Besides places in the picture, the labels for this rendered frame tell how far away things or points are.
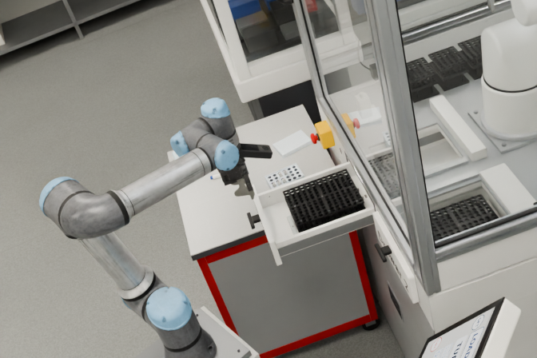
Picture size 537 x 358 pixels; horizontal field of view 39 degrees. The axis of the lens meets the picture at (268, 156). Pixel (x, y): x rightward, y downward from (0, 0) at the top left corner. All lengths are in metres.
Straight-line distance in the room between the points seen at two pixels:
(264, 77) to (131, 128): 1.81
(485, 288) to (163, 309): 0.86
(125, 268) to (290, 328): 1.02
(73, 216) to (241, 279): 0.99
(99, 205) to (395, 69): 0.79
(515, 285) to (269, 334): 1.15
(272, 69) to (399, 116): 1.49
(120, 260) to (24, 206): 2.45
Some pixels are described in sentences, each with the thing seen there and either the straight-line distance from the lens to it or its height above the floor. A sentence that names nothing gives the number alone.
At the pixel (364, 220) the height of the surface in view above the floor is 0.86.
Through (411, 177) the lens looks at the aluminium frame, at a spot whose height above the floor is 1.36.
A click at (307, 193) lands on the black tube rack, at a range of 2.46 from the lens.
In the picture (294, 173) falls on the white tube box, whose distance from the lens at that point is 2.72.
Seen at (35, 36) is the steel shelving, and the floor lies 0.15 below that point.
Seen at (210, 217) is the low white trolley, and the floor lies 0.76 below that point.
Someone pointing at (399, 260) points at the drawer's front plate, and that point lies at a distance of 2.16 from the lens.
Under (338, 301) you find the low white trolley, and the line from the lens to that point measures 2.97.
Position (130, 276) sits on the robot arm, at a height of 1.07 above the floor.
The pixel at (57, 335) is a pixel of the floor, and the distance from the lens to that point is 3.72.
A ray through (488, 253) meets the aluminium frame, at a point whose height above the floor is 1.02.
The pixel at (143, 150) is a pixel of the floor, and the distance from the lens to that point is 4.51.
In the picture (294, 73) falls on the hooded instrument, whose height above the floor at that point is 0.86.
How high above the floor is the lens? 2.52
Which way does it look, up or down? 38 degrees down
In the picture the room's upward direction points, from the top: 18 degrees counter-clockwise
